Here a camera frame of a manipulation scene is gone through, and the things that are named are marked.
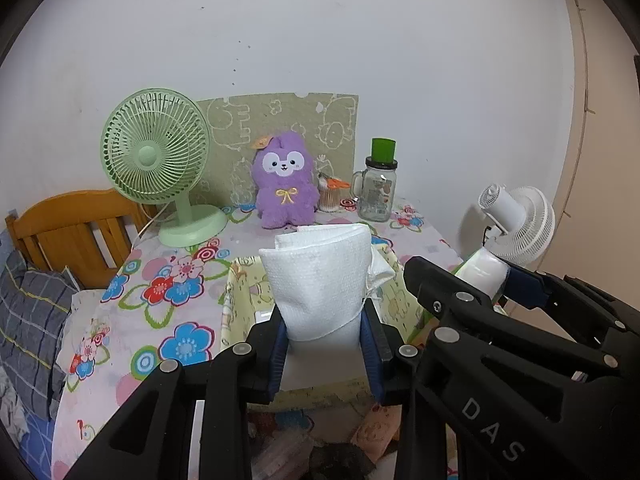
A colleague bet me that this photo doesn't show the white tissue pack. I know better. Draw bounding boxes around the white tissue pack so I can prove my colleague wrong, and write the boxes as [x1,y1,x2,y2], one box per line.
[454,247,510,304]

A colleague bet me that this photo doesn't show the white towel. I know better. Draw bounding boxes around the white towel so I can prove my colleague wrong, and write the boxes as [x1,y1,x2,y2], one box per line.
[258,223,395,348]

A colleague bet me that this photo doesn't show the yellow cartoon storage box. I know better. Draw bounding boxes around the yellow cartoon storage box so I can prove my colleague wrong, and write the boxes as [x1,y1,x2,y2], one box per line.
[219,245,437,412]

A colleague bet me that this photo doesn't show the beige door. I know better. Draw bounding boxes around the beige door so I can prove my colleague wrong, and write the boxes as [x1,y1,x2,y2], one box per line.
[539,0,639,307]

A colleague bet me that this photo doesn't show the white standing fan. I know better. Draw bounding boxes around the white standing fan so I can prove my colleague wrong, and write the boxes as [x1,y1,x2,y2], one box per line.
[477,183,555,266]

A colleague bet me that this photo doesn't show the floral tablecloth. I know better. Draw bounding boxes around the floral tablecloth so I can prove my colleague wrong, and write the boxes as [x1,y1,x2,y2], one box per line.
[51,200,462,479]

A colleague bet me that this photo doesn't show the glass jar with green lid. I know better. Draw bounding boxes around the glass jar with green lid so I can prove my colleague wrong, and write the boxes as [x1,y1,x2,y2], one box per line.
[350,138,398,222]

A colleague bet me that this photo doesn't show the grey plaid pillow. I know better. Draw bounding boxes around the grey plaid pillow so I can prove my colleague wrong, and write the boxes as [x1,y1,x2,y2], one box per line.
[1,250,76,420]

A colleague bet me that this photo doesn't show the toothpick holder with bird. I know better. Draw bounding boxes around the toothpick holder with bird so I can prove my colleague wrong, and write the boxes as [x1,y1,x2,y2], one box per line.
[318,172,350,212]

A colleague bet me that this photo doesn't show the purple plush toy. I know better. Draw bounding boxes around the purple plush toy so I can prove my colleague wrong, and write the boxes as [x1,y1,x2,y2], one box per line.
[252,131,320,230]

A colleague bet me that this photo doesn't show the green cartoon board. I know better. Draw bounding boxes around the green cartoon board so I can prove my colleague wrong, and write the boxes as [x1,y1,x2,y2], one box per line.
[190,93,359,207]

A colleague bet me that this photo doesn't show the green desk fan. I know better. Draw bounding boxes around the green desk fan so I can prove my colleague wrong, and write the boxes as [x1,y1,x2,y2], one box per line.
[100,88,227,248]

